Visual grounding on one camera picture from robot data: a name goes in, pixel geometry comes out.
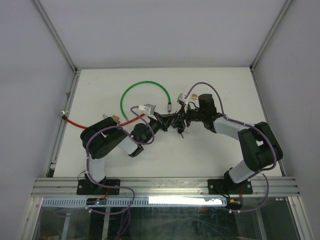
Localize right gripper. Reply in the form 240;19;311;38
171;103;206;130

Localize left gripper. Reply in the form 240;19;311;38
142;112;175;146

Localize brass long-shackle padlock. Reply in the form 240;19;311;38
191;94;199;100

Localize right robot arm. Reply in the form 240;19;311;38
171;93;283;194

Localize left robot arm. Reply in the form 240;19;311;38
76;112;174;196

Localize green cable lock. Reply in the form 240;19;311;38
119;80;172;122

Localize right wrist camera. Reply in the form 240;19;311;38
177;93;190;105

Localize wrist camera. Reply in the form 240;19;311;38
138;104;156;118
177;93;190;105

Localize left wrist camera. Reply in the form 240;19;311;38
138;104;156;118

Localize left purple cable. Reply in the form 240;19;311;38
84;106;157;186

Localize purple cable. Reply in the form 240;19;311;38
84;106;157;186
184;81;279;213

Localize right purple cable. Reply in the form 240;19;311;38
184;81;279;213

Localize brass padlock near red cable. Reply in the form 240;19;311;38
102;114;121;124

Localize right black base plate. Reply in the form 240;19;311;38
207;179;253;196

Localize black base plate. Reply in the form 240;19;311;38
207;179;253;196
76;178;121;196

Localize red cable lock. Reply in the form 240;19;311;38
60;111;139;130

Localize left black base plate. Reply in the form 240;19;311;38
76;178;121;196

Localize aluminium front rail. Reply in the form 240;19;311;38
31;176;300;198

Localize white slotted cable duct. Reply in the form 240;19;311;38
42;196;227;208

